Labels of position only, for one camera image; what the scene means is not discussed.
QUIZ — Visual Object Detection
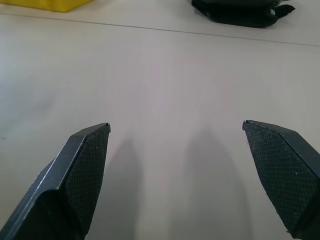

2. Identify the yellow plastic box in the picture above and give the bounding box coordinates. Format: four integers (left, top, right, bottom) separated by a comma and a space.
0, 0, 93, 13

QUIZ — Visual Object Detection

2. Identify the black fabric bag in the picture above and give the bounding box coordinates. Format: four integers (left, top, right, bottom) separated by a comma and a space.
191, 0, 297, 28

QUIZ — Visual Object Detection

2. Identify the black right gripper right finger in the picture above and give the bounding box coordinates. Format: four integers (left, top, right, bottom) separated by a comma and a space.
242, 119, 320, 240

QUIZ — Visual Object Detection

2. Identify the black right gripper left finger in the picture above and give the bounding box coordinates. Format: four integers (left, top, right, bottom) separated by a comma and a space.
0, 122, 111, 240

